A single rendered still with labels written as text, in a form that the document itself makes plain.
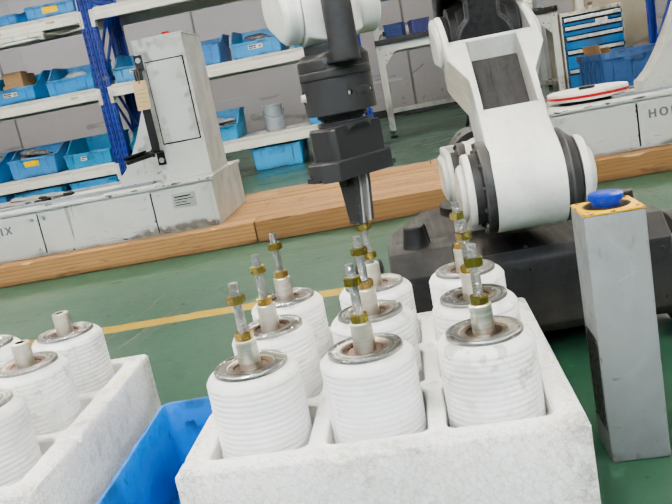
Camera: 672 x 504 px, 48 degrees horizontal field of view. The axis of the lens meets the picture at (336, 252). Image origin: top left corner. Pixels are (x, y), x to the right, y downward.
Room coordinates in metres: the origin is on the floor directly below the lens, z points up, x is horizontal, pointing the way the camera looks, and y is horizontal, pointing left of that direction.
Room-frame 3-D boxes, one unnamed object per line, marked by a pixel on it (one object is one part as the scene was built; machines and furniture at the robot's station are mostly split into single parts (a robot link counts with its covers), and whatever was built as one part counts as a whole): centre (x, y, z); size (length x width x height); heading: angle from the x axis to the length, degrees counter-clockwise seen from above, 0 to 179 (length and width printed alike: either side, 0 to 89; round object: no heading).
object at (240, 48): (5.74, 0.25, 0.90); 0.50 x 0.38 x 0.21; 173
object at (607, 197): (0.87, -0.32, 0.32); 0.04 x 0.04 x 0.02
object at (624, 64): (5.16, -2.09, 0.19); 0.50 x 0.41 x 0.37; 179
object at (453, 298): (0.82, -0.14, 0.25); 0.08 x 0.08 x 0.01
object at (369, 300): (0.84, -0.03, 0.26); 0.02 x 0.02 x 0.03
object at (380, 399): (0.72, -0.01, 0.16); 0.10 x 0.10 x 0.18
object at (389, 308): (0.84, -0.03, 0.25); 0.08 x 0.08 x 0.01
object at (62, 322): (1.01, 0.39, 0.26); 0.02 x 0.02 x 0.03
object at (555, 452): (0.84, -0.03, 0.09); 0.39 x 0.39 x 0.18; 83
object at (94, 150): (5.88, 1.62, 0.36); 0.50 x 0.38 x 0.21; 173
